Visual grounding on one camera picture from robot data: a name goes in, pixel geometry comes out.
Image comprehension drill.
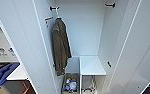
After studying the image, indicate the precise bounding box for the white wardrobe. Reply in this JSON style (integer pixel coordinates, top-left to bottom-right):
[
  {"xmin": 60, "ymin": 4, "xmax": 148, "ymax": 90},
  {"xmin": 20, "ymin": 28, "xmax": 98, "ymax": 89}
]
[{"xmin": 33, "ymin": 0, "xmax": 132, "ymax": 94}]

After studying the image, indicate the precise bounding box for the dark storage basket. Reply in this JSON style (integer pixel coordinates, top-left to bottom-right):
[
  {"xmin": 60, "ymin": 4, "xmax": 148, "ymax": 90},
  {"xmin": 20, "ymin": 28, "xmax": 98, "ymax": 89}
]
[{"xmin": 61, "ymin": 72, "xmax": 81, "ymax": 94}]

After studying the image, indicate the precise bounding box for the small black door latch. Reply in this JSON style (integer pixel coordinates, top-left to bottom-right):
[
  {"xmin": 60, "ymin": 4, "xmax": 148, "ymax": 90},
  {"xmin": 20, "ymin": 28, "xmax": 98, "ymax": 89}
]
[{"xmin": 106, "ymin": 60, "xmax": 113, "ymax": 69}]

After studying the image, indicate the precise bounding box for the white folding table top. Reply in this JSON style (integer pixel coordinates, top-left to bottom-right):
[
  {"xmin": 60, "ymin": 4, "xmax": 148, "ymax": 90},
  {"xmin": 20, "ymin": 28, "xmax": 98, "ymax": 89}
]
[{"xmin": 6, "ymin": 64, "xmax": 30, "ymax": 82}]

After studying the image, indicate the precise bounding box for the dark olive jacket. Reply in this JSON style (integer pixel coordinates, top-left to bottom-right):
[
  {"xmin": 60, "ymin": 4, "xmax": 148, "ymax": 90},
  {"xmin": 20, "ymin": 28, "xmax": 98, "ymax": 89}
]
[{"xmin": 51, "ymin": 17, "xmax": 73, "ymax": 77}]

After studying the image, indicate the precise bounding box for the small orange label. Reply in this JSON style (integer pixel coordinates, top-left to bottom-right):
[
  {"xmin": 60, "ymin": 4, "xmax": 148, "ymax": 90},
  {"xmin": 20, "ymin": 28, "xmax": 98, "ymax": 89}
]
[{"xmin": 44, "ymin": 16, "xmax": 54, "ymax": 25}]

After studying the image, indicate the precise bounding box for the blue plastic tray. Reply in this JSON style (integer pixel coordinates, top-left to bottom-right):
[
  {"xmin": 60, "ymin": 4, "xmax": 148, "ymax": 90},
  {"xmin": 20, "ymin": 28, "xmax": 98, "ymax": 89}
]
[{"xmin": 0, "ymin": 62, "xmax": 21, "ymax": 90}]

